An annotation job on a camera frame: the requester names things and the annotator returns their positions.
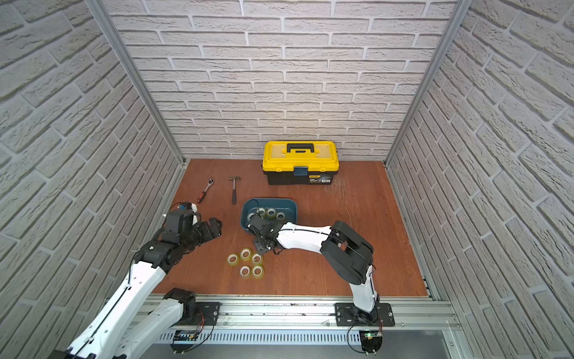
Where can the yellow tape roll seven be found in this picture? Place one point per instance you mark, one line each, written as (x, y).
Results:
(245, 271)

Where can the yellow tape roll two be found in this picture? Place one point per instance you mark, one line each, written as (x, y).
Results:
(233, 259)

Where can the teal plastic storage box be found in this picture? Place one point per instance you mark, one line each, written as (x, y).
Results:
(288, 206)

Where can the aluminium frame right post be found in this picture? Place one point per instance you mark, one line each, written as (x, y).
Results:
(458, 16)

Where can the aluminium front rail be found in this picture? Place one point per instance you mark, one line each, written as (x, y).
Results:
(307, 320)

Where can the green circuit board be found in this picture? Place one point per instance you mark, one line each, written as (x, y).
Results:
(371, 341)
(185, 337)

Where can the aluminium frame left post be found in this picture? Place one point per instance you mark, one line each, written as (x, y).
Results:
(109, 30)

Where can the grey claw hammer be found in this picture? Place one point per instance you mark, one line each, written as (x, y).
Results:
(234, 180)

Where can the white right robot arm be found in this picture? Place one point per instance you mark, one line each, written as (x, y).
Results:
(348, 253)

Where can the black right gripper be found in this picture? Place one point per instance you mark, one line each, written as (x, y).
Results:
(259, 248)

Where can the yellow tape roll three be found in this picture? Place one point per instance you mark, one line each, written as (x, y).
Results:
(246, 254)

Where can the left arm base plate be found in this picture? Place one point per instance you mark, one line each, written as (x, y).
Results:
(200, 313)

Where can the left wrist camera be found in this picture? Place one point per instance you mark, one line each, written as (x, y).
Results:
(188, 208)

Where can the yellow black toolbox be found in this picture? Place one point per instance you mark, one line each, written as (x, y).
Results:
(300, 163)

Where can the left green circuit board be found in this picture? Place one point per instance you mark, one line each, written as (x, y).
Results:
(185, 337)

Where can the aluminium frame post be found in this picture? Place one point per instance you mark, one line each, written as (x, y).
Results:
(458, 16)
(109, 30)

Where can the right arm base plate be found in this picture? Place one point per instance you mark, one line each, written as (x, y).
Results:
(347, 315)

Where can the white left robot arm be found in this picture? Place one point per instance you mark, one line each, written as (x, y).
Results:
(110, 335)

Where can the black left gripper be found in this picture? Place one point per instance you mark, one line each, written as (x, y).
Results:
(205, 230)

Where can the right green circuit board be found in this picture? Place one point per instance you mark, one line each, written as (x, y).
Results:
(371, 341)

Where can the yellow tape roll four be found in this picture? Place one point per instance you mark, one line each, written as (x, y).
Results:
(257, 259)

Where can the yellow tape roll five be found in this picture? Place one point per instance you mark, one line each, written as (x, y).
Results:
(271, 213)

